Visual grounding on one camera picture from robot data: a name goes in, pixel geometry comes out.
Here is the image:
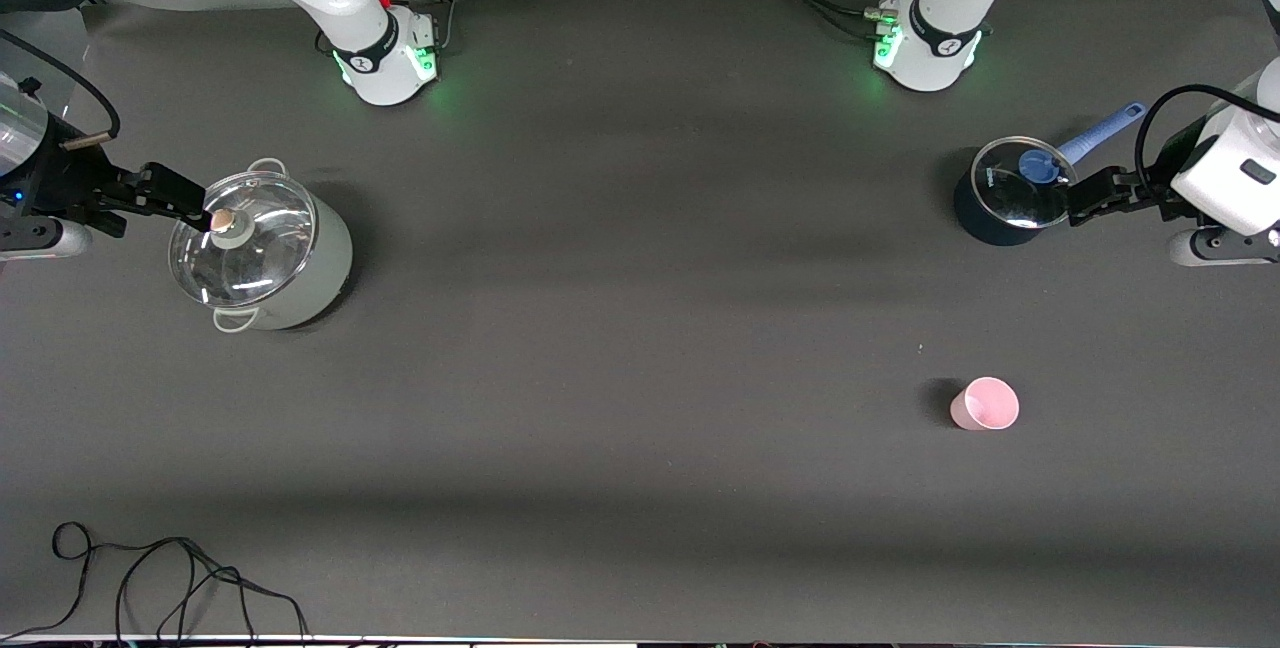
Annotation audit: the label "black right arm wrist cable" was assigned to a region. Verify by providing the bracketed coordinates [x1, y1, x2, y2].
[0, 28, 123, 149]

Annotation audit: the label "pale grey two-handled pot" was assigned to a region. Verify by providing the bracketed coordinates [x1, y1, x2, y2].
[168, 158, 354, 333]

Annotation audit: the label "dark blue saucepan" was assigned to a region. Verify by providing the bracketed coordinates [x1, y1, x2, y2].
[952, 101, 1148, 248]

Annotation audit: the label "glass lid with blue knob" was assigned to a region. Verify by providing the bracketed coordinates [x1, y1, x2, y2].
[970, 135, 1081, 230]

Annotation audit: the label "pink plastic cup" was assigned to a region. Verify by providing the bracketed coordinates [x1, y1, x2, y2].
[949, 376, 1021, 432]

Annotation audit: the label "dark grey table cloth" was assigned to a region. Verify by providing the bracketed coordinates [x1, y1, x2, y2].
[0, 0, 1280, 643]

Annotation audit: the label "black left arm wrist cable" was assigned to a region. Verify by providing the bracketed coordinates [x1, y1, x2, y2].
[1136, 84, 1280, 181]

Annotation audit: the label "black arm wrist cable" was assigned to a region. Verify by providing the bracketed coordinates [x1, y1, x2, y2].
[1136, 84, 1280, 181]
[0, 28, 123, 149]

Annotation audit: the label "thin black loose cable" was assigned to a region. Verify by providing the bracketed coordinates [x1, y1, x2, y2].
[0, 521, 311, 645]

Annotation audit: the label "glass lid with metal knob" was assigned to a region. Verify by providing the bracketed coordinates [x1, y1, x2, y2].
[168, 168, 319, 309]

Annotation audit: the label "black right arm base cables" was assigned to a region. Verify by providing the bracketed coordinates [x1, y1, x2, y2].
[315, 0, 457, 59]

